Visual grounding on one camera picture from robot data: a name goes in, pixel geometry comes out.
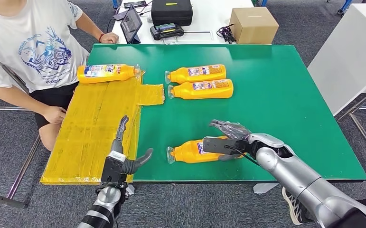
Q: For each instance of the white table foot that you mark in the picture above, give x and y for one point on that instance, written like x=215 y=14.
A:
x=261 y=188

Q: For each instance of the orange detergent bottle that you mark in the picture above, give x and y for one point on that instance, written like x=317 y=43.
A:
x=186 y=91
x=186 y=154
x=182 y=75
x=123 y=74

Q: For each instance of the clear acrylic stand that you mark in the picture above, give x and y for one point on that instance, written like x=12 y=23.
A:
x=171 y=40

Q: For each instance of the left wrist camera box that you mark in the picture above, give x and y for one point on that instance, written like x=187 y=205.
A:
x=113 y=168

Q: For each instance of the white desk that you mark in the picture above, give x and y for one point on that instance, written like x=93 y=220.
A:
x=208 y=19

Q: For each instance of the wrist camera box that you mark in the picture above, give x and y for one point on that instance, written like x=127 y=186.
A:
x=217 y=145
x=113 y=168

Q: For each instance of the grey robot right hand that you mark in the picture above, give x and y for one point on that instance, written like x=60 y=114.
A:
x=233 y=130

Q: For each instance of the pink smartphone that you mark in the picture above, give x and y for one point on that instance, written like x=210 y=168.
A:
x=120 y=15

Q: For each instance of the brown cardboard box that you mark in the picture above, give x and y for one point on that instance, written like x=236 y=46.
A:
x=254 y=27

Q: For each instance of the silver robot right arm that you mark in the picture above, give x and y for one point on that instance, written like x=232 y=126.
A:
x=296 y=179

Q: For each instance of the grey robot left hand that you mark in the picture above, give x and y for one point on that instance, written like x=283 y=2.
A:
x=134 y=163

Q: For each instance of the yellow taped cardboard board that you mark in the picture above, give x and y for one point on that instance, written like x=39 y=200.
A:
x=91 y=132

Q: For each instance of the black smartphone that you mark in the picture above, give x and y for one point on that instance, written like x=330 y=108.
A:
x=135 y=4

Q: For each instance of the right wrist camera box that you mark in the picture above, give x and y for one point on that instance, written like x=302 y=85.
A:
x=217 y=145

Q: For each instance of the black tablet on stand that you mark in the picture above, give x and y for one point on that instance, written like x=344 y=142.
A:
x=131 y=24

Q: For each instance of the person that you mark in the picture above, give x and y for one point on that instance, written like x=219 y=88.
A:
x=28 y=41
x=291 y=207

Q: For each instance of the stainless steel bench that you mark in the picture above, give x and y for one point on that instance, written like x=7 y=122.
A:
x=21 y=171

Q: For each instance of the person's left forearm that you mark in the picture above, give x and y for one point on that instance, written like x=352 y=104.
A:
x=90 y=26

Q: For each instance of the person's right hand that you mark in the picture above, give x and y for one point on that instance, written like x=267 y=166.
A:
x=54 y=114

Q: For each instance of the person's left hand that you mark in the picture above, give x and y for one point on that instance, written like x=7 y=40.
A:
x=108 y=37

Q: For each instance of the white table steel legs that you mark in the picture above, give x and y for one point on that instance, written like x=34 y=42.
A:
x=349 y=56

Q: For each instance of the black handheld controller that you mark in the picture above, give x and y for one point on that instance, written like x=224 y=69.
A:
x=167 y=31

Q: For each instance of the blue steel cart frame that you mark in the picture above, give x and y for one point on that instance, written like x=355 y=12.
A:
x=346 y=4

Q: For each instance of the person's right forearm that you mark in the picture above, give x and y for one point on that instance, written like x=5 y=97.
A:
x=19 y=99

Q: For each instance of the black carrying case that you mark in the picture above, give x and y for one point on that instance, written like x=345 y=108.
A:
x=171 y=12

